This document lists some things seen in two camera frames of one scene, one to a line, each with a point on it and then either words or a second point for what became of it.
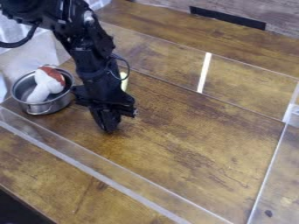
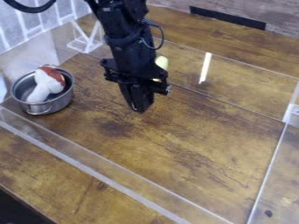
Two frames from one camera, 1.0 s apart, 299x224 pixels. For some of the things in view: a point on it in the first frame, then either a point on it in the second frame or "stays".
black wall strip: [254, 24] stays
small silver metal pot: [58, 101] stays
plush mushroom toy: [50, 81] stays
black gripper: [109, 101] to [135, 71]
